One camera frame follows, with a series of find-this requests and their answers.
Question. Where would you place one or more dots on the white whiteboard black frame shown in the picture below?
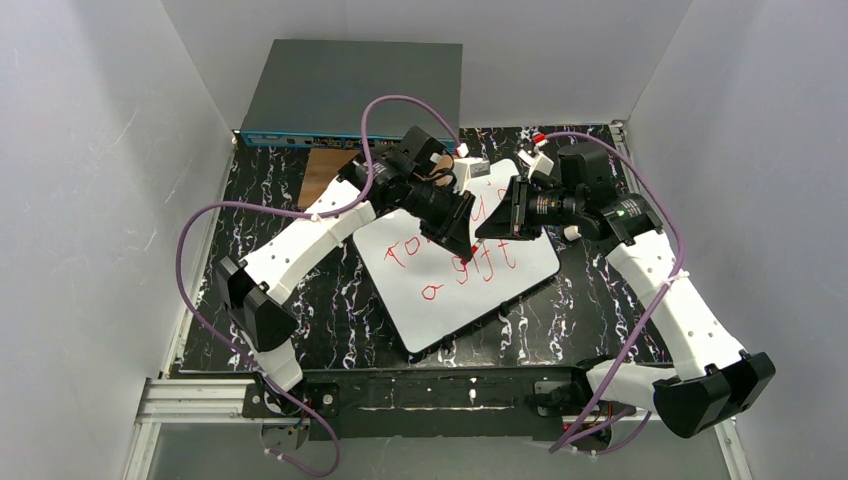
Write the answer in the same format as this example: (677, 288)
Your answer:
(430, 293)

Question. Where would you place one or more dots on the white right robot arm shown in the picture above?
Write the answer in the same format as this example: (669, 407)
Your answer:
(712, 377)

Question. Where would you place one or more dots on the aluminium frame rail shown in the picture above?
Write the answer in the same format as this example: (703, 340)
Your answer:
(187, 401)

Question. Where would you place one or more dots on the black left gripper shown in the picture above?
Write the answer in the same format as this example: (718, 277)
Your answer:
(448, 213)

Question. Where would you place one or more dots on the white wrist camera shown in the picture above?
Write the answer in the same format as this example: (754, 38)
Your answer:
(529, 151)
(466, 167)

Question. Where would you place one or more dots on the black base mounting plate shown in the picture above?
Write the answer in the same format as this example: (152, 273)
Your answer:
(533, 402)

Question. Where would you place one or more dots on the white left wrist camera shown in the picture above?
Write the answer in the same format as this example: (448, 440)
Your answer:
(466, 167)

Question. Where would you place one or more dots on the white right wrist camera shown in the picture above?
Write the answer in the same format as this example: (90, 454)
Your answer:
(529, 151)

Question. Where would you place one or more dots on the grey blue network switch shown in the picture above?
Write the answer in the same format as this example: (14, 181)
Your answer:
(317, 93)

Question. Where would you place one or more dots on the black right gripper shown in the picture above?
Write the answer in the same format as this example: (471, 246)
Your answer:
(520, 207)

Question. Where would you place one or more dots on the brown wooden board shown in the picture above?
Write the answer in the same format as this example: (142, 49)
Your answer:
(321, 169)

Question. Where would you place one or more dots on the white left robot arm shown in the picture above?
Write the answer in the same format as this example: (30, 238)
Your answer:
(378, 180)

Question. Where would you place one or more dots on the green white plastic fitting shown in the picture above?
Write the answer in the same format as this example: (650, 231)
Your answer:
(571, 233)

